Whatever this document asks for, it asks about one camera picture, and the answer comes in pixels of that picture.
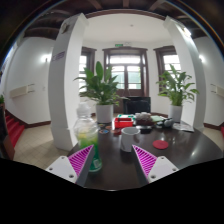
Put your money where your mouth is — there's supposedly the dark round teapot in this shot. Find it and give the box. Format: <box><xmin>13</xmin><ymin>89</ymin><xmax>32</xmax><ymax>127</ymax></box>
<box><xmin>155</xmin><ymin>117</ymin><xmax>175</xmax><ymax>129</ymax></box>

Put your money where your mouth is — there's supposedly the leafy plant in white pot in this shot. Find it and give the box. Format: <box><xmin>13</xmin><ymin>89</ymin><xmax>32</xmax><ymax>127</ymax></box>
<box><xmin>155</xmin><ymin>63</ymin><xmax>200</xmax><ymax>124</ymax></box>
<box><xmin>73</xmin><ymin>60</ymin><xmax>129</xmax><ymax>124</ymax></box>

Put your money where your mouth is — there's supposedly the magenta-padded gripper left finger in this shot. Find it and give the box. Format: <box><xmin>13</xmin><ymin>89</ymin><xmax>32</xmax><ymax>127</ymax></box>
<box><xmin>45</xmin><ymin>144</ymin><xmax>96</xmax><ymax>188</ymax></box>

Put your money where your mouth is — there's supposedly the flat round red coaster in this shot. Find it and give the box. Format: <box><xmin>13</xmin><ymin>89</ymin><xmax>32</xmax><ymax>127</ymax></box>
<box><xmin>152</xmin><ymin>139</ymin><xmax>170</xmax><ymax>150</ymax></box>

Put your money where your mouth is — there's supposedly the red plastic box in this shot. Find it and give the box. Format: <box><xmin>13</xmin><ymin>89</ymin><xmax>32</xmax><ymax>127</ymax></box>
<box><xmin>113</xmin><ymin>116</ymin><xmax>134</xmax><ymax>130</ymax></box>

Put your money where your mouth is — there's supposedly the brown framed window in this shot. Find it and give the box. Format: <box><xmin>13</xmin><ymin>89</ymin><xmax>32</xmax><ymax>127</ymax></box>
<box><xmin>79</xmin><ymin>46</ymin><xmax>98</xmax><ymax>93</ymax></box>
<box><xmin>153</xmin><ymin>45</ymin><xmax>183</xmax><ymax>93</ymax></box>

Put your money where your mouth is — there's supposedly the red carpeted staircase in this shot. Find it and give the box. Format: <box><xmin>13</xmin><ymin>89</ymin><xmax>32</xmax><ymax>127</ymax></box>
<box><xmin>4</xmin><ymin>109</ymin><xmax>26</xmax><ymax>148</ymax></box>

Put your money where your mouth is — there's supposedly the tea set on dark tray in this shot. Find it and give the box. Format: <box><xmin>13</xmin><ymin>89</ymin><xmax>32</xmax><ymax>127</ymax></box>
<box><xmin>134</xmin><ymin>112</ymin><xmax>155</xmax><ymax>127</ymax></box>

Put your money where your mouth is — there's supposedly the green flat box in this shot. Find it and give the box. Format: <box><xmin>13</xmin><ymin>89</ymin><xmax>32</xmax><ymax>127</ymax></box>
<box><xmin>117</xmin><ymin>113</ymin><xmax>137</xmax><ymax>120</ymax></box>

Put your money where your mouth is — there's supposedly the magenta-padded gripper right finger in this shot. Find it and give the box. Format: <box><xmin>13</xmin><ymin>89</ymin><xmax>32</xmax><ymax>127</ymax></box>
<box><xmin>131</xmin><ymin>144</ymin><xmax>180</xmax><ymax>184</ymax></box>

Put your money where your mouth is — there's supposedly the white ceramic mug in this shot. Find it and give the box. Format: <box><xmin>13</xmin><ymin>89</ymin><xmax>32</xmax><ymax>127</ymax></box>
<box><xmin>120</xmin><ymin>126</ymin><xmax>141</xmax><ymax>153</ymax></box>

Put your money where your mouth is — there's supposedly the clear bottle with green drink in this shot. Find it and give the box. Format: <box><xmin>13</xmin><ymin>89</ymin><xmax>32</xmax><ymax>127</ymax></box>
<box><xmin>73</xmin><ymin>102</ymin><xmax>103</xmax><ymax>173</ymax></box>

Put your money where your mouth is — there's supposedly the black flat phone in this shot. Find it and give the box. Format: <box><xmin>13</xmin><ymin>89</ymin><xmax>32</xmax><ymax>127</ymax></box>
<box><xmin>139</xmin><ymin>125</ymin><xmax>154</xmax><ymax>132</ymax></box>

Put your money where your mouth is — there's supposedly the brown wooden double door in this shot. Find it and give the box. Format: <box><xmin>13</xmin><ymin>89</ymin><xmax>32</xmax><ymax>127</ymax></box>
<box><xmin>102</xmin><ymin>46</ymin><xmax>150</xmax><ymax>114</ymax></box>

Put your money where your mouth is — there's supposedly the printed paper leaflet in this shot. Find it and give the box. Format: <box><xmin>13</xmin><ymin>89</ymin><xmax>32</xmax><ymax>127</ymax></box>
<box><xmin>172</xmin><ymin>121</ymin><xmax>195</xmax><ymax>133</ymax></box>

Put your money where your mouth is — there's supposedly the purple pillar sign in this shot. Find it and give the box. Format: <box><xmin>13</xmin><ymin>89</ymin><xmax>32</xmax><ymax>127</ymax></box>
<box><xmin>51</xmin><ymin>50</ymin><xmax>66</xmax><ymax>62</ymax></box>

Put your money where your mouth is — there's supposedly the black chair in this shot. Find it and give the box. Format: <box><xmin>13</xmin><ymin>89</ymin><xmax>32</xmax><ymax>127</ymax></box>
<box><xmin>122</xmin><ymin>96</ymin><xmax>152</xmax><ymax>115</ymax></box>

